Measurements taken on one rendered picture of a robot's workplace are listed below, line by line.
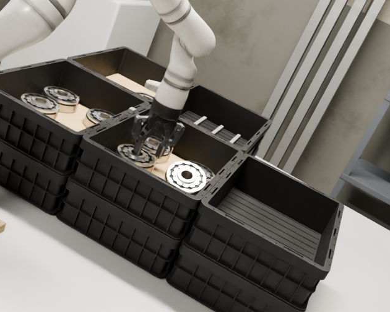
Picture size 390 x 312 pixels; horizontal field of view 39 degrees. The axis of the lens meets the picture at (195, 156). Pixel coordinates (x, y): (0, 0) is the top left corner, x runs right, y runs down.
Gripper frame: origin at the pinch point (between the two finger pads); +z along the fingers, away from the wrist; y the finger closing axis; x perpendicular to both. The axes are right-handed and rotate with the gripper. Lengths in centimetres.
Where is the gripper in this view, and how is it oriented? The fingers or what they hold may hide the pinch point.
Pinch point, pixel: (148, 150)
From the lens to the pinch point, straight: 140.3
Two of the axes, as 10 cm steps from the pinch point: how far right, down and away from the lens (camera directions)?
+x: -3.9, -5.2, 7.6
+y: 8.4, 1.4, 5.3
